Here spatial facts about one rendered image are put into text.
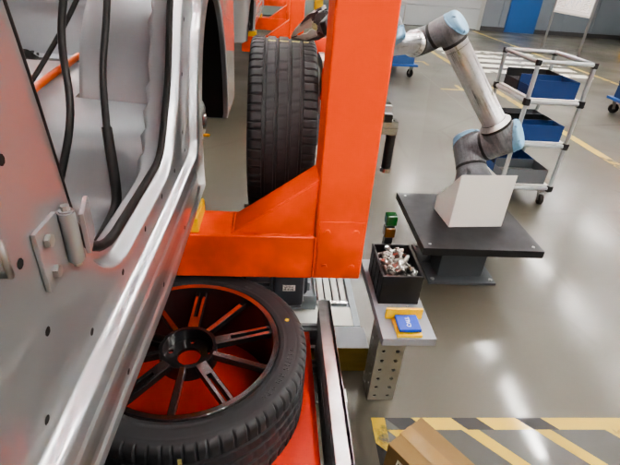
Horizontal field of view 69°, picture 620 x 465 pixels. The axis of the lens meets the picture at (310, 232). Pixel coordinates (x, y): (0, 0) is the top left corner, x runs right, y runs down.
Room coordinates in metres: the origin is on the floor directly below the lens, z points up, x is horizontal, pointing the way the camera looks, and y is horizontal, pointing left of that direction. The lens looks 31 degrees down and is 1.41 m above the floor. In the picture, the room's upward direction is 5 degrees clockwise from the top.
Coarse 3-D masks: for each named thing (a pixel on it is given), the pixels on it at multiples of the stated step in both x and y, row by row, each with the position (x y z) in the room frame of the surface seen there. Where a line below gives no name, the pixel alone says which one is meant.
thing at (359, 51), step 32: (352, 0) 1.20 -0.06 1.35; (384, 0) 1.21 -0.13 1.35; (352, 32) 1.20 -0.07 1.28; (384, 32) 1.21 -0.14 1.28; (352, 64) 1.21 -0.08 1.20; (384, 64) 1.21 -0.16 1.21; (352, 96) 1.21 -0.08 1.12; (384, 96) 1.21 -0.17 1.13; (320, 128) 1.30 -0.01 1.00; (352, 128) 1.21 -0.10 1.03; (320, 160) 1.23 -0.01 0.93; (352, 160) 1.21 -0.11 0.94; (320, 192) 1.20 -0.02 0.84; (352, 192) 1.21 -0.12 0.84; (320, 224) 1.20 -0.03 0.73; (352, 224) 1.21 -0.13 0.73; (320, 256) 1.20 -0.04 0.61; (352, 256) 1.21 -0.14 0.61
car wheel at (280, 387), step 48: (192, 288) 1.13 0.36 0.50; (240, 288) 1.14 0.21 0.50; (192, 336) 0.96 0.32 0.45; (240, 336) 0.96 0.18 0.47; (288, 336) 0.94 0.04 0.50; (144, 384) 0.75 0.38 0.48; (288, 384) 0.77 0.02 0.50; (144, 432) 0.61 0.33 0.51; (192, 432) 0.62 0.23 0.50; (240, 432) 0.63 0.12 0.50; (288, 432) 0.75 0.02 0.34
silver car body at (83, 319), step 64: (0, 0) 0.45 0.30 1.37; (64, 0) 1.12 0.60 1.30; (128, 0) 1.49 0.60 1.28; (192, 0) 1.45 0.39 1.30; (0, 64) 0.42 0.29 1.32; (64, 64) 1.07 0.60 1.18; (128, 64) 1.35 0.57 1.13; (192, 64) 1.33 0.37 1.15; (0, 128) 0.39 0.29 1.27; (64, 128) 1.11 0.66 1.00; (128, 128) 1.14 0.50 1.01; (192, 128) 1.26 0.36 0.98; (0, 192) 0.36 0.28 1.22; (64, 192) 0.47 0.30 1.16; (128, 192) 0.94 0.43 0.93; (192, 192) 1.10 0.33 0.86; (0, 256) 0.29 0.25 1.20; (64, 256) 0.42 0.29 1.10; (128, 256) 0.64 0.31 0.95; (0, 320) 0.30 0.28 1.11; (64, 320) 0.40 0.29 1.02; (128, 320) 0.54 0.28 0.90; (0, 384) 0.28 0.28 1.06; (64, 384) 0.37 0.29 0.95; (128, 384) 0.51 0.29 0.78; (0, 448) 0.25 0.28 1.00; (64, 448) 0.31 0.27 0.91
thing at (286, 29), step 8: (296, 0) 5.38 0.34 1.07; (304, 0) 5.39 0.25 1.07; (296, 8) 5.39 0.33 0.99; (296, 16) 5.39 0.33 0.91; (288, 24) 5.39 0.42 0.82; (296, 24) 5.39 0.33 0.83; (248, 32) 5.34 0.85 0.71; (272, 32) 5.37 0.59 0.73; (280, 32) 5.38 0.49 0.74; (288, 32) 5.39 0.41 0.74; (248, 40) 5.33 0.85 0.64; (248, 48) 5.33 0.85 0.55
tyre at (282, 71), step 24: (264, 48) 1.63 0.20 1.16; (288, 48) 1.64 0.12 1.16; (312, 48) 1.66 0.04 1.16; (264, 72) 1.53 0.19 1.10; (288, 72) 1.54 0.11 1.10; (312, 72) 1.55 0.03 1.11; (264, 96) 1.48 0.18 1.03; (288, 96) 1.49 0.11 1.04; (312, 96) 1.49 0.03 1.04; (264, 120) 1.44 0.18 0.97; (288, 120) 1.45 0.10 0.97; (312, 120) 1.46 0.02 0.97; (264, 144) 1.42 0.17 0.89; (288, 144) 1.43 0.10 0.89; (312, 144) 1.44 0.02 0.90; (264, 168) 1.42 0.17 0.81; (288, 168) 1.43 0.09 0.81; (264, 192) 1.45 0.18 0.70
